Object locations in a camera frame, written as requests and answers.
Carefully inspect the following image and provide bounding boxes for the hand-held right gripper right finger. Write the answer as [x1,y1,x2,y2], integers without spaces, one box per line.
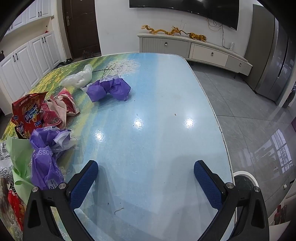
[194,160,270,241]

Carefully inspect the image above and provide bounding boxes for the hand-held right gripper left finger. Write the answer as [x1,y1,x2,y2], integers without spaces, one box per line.
[23,160,99,241]

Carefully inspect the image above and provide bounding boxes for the white bin with black liner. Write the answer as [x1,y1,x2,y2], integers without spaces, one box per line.
[232,171,261,205]

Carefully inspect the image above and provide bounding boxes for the purple plastic bag white print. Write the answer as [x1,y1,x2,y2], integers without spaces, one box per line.
[30,128,71,190]

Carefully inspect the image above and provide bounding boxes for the pink red wrapper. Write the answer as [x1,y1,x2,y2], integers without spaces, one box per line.
[42,89,80,129]

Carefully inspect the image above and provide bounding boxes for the light green paper sheet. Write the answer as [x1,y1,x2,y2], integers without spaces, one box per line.
[5,136,36,205]

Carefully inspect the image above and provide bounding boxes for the red brown snack packet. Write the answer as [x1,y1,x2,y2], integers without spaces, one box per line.
[0,178,26,233]

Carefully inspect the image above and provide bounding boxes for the crumpled purple plastic bag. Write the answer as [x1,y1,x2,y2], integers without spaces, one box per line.
[86,78,131,103]

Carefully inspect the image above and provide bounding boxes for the clear white plastic bag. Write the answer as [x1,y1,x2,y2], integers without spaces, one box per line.
[60,64,93,88]

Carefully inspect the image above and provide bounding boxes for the dark shoes by cupboard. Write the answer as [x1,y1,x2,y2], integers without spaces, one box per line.
[57,58,73,67]

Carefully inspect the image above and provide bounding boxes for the white cupboard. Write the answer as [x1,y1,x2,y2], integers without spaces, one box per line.
[0,0,62,106]

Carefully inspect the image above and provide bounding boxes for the grey refrigerator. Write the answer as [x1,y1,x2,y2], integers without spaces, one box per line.
[245,3,296,106]

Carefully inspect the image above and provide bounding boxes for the white grey television cabinet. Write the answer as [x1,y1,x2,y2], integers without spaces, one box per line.
[137,32,253,80]

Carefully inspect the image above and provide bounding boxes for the yellow tiger figurine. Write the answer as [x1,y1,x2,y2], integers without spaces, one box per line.
[188,33,208,42]

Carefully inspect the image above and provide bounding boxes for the dark brown door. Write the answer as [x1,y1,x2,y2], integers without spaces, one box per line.
[62,0,102,59]

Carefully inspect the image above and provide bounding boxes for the yellow dragon figurine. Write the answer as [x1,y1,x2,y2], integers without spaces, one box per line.
[141,24,185,36]

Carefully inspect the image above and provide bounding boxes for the television cable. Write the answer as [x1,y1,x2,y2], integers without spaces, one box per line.
[206,18,226,48]

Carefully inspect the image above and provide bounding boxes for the black wall television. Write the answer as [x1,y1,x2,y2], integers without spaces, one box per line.
[129,0,240,31]

